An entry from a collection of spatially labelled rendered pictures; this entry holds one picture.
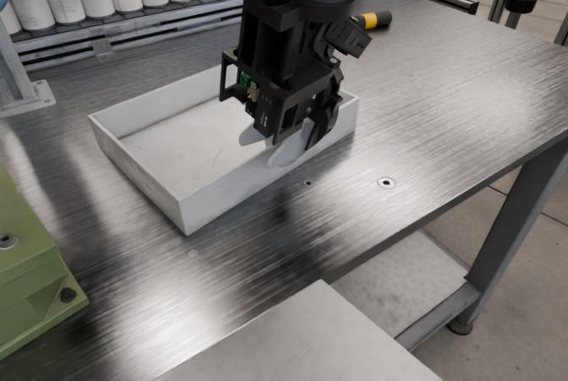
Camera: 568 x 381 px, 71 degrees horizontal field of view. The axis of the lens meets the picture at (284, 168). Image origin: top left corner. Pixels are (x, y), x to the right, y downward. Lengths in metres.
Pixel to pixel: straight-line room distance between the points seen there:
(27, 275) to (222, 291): 0.15
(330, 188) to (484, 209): 1.35
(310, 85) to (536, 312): 1.30
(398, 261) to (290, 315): 0.85
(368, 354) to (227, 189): 0.20
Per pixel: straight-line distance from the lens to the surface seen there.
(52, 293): 0.40
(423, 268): 1.19
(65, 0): 0.82
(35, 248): 0.34
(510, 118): 0.65
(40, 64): 0.81
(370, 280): 1.13
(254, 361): 0.34
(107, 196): 0.49
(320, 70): 0.34
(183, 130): 0.55
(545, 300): 1.57
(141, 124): 0.57
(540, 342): 1.47
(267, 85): 0.31
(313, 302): 0.36
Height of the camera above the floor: 1.14
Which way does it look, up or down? 40 degrees down
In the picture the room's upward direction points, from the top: straight up
